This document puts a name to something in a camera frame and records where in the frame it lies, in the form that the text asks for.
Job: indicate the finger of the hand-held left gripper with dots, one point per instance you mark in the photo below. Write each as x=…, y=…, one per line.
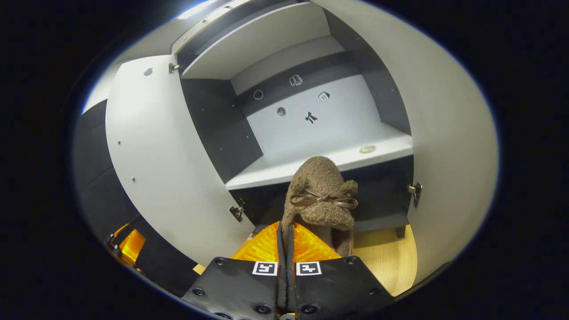
x=131, y=246

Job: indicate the brown fuzzy shoe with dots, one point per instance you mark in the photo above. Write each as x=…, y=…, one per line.
x=320, y=178

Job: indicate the grey shoe cabinet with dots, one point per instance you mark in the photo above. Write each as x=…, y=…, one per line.
x=311, y=133

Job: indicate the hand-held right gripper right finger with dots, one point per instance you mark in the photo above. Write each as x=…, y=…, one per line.
x=338, y=289

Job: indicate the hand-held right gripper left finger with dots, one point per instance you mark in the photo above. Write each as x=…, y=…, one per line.
x=240, y=289

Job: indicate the grey shoe cabinet door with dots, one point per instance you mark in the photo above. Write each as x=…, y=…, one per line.
x=449, y=155
x=164, y=155

